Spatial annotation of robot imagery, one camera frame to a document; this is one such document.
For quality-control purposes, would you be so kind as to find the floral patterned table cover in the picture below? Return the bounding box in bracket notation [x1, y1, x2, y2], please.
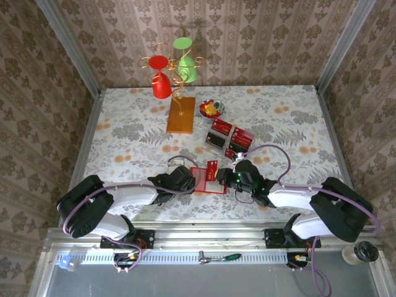
[66, 85, 356, 222]

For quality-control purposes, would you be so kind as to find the yellow power connector with wires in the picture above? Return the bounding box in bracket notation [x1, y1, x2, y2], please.
[113, 252, 142, 275]
[286, 252, 311, 273]

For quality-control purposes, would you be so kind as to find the gold wire rack wooden base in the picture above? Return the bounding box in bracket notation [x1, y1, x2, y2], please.
[137, 41, 207, 134]

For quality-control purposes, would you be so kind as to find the blue white plug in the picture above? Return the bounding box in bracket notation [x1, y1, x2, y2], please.
[56, 254, 79, 272]

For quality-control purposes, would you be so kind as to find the black card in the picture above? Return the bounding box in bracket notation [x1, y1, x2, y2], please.
[228, 140, 250, 153]
[205, 131, 226, 149]

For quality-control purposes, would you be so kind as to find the small patterned bowl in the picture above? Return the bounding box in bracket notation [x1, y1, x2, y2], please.
[199, 98, 226, 121]

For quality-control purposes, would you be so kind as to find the white slotted cable duct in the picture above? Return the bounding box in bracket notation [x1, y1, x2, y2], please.
[54, 254, 310, 265]

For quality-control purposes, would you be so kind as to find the aluminium table side rail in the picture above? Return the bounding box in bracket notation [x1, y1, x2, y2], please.
[314, 85, 366, 226]
[58, 89, 105, 228]

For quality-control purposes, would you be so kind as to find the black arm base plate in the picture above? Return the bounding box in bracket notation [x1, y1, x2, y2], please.
[99, 229, 155, 250]
[264, 228, 322, 249]

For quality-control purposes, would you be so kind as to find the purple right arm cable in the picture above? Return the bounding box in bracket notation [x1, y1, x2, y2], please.
[243, 144, 383, 296]

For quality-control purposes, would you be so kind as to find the red VIP card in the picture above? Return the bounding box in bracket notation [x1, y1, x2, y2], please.
[234, 126, 255, 140]
[231, 132, 253, 146]
[225, 147, 245, 161]
[205, 160, 220, 183]
[212, 117, 235, 137]

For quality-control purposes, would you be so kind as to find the red goblet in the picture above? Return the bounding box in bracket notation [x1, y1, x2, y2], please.
[148, 54, 173, 100]

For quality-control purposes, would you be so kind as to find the ratchet wrench green black handle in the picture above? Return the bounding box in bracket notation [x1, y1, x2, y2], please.
[198, 251, 243, 265]

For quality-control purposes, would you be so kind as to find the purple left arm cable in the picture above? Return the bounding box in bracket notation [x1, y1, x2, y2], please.
[62, 155, 199, 275]

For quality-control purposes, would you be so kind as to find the clear cup with dark lid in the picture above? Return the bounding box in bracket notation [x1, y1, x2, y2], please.
[341, 240, 381, 266]

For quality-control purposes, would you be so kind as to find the green goblet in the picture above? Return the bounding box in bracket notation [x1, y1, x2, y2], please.
[172, 37, 199, 84]

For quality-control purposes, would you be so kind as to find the aluminium frame post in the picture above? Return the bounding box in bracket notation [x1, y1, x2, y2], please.
[315, 0, 377, 93]
[34, 0, 102, 97]

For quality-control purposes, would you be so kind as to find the long aluminium base rail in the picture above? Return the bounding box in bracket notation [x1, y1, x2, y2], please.
[43, 220, 384, 253]

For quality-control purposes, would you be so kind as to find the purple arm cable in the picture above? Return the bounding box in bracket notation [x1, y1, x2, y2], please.
[62, 155, 199, 275]
[243, 144, 383, 296]

